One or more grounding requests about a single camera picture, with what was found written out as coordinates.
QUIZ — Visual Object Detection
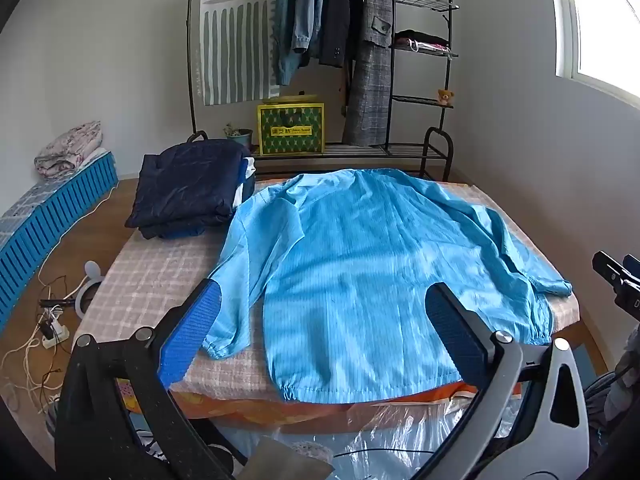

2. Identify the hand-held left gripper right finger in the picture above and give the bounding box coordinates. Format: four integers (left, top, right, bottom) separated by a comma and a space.
414, 282, 592, 480

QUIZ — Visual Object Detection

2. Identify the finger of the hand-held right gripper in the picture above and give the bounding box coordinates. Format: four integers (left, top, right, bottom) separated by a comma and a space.
592, 251, 640, 291

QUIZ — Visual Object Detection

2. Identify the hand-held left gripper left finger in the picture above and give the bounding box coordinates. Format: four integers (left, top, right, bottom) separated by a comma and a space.
54, 278, 249, 480

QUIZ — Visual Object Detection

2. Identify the light blue jacket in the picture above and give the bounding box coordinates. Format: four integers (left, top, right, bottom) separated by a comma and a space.
202, 167, 574, 405

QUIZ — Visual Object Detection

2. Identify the black metal clothes rack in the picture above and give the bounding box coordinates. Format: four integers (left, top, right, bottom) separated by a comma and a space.
186, 0, 460, 182

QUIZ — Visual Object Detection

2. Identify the plaid bed blanket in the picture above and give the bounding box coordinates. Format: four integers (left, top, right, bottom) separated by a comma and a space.
72, 175, 582, 408

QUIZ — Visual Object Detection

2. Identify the white small fan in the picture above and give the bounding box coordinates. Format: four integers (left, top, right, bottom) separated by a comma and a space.
75, 260, 107, 312

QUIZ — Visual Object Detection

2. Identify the clear plastic sheet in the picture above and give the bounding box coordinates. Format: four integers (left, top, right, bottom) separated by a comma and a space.
220, 390, 526, 480

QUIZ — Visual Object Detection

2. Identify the white power strip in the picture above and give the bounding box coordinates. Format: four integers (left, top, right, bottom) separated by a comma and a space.
41, 310, 72, 351

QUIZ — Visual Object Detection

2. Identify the grey cardboard piece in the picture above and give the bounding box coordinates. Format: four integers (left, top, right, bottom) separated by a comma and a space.
240, 435, 336, 480

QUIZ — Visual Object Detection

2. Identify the blue slatted foam mattress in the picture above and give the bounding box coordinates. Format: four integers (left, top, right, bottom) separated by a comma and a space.
0, 147, 120, 332

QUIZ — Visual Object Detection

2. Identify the small potted plant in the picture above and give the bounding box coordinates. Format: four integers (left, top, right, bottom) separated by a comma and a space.
223, 122, 254, 153

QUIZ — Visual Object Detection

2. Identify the floral folded quilt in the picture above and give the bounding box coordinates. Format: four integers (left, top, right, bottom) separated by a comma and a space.
34, 121, 105, 179

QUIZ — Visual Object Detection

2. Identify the yellow green box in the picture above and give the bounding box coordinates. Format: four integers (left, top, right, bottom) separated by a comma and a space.
257, 94, 326, 156

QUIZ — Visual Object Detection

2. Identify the window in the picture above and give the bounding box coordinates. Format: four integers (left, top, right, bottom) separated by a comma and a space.
547, 0, 640, 102

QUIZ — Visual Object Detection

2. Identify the grey plaid hanging coat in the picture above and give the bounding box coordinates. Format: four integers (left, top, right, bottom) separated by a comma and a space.
341, 0, 396, 147

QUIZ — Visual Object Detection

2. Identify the pink white package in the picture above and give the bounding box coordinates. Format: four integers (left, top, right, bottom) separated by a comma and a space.
409, 40, 459, 59

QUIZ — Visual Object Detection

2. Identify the grey white striped cloth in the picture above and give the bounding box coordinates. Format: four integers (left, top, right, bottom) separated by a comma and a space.
196, 0, 282, 107

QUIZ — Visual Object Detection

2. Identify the denim jacket on hanger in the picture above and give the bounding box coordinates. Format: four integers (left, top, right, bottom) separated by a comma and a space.
272, 0, 307, 87

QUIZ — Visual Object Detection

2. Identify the black hanging jacket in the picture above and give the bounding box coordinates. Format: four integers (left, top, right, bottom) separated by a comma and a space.
317, 0, 365, 67

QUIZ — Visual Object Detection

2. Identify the blue denim hanging shirt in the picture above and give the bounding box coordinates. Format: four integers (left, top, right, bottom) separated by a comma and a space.
291, 0, 331, 68

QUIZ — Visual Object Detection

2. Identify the white cable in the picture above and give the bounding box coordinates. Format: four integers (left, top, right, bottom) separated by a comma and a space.
0, 327, 56, 413

